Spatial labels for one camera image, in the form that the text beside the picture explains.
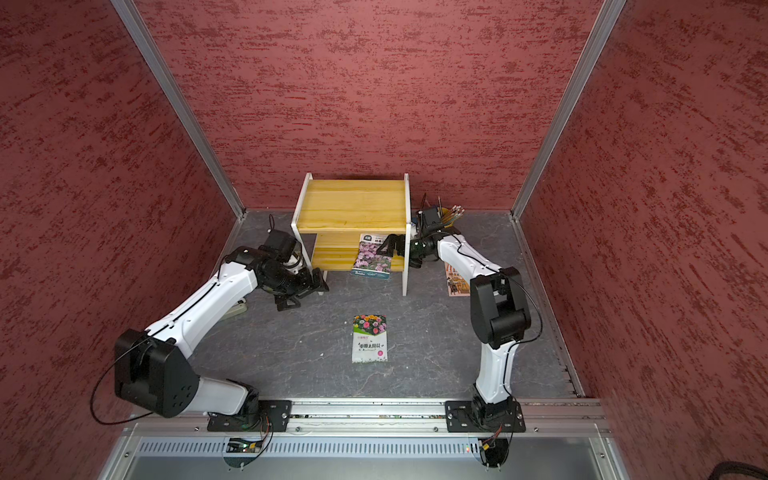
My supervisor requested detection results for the white sunflower seed bag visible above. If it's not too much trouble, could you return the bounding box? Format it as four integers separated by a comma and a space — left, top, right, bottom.
352, 314, 388, 363

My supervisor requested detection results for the white stapler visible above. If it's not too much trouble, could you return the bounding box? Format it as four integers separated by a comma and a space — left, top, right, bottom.
223, 299, 248, 319

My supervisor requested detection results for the wooden shelf white metal frame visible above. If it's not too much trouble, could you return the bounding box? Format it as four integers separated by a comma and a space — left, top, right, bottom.
291, 173, 413, 273

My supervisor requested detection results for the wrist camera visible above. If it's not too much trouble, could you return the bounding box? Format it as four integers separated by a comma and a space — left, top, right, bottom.
417, 206, 444, 237
259, 229, 301, 268

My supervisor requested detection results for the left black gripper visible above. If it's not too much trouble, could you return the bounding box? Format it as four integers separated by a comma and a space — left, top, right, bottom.
263, 266, 329, 310

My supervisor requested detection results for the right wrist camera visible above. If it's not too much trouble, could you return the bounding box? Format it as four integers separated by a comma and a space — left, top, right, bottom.
417, 206, 444, 237

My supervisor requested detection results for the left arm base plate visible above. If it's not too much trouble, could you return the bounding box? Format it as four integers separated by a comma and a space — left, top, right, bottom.
207, 400, 293, 434

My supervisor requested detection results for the orange shop picture book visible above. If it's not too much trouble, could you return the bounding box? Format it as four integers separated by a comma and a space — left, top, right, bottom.
444, 263, 470, 297

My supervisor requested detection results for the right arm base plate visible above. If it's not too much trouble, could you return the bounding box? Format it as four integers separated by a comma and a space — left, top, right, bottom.
444, 397, 526, 434

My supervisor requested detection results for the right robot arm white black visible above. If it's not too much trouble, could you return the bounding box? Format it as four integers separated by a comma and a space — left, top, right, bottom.
376, 231, 532, 429

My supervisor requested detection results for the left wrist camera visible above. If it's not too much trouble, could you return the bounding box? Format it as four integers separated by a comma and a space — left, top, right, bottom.
259, 229, 301, 268

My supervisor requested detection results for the aluminium rail frame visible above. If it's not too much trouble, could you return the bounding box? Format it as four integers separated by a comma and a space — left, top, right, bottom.
101, 398, 628, 479

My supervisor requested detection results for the coloured pencils bunch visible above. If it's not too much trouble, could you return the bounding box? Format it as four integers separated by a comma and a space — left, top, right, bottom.
437, 198, 464, 229

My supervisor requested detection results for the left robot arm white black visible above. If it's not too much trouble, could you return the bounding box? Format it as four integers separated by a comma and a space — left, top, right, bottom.
114, 247, 329, 424

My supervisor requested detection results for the pink flower seed bag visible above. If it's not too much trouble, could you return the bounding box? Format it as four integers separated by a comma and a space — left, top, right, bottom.
351, 234, 392, 280

